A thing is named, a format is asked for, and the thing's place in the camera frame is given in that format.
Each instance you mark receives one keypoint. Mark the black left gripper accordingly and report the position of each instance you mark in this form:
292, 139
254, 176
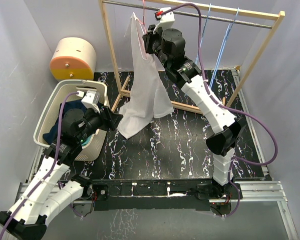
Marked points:
109, 120

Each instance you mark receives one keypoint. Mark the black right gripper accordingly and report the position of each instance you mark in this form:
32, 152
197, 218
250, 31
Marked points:
148, 38

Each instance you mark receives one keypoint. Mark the pink wire hanger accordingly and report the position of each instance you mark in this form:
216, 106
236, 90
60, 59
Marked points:
142, 23

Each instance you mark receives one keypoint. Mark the teal t shirt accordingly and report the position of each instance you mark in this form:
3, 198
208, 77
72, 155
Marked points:
88, 140

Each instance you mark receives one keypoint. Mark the white t shirt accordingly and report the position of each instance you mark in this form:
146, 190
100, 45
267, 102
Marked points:
148, 96

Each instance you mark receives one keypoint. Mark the light blue wire hanger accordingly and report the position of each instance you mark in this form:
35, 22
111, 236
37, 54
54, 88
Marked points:
224, 41

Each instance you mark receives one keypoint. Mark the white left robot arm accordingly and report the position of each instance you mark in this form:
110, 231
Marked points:
30, 216

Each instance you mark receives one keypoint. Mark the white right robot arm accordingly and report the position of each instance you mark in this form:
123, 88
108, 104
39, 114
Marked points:
168, 46

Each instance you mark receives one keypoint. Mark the cream laundry basket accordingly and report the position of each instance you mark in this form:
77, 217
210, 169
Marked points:
92, 149

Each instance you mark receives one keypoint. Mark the cream orange drawer cabinet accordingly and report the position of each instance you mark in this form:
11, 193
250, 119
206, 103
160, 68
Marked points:
74, 58

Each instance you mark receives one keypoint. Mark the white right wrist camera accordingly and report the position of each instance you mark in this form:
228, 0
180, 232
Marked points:
165, 17

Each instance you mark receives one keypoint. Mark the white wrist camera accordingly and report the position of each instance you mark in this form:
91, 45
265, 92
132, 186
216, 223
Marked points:
89, 99
165, 17

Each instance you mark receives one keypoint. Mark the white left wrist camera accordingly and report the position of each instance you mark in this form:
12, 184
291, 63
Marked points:
89, 99

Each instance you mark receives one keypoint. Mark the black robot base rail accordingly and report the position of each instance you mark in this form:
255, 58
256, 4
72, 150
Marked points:
147, 194

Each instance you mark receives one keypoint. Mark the aluminium frame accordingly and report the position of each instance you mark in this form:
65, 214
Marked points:
251, 191

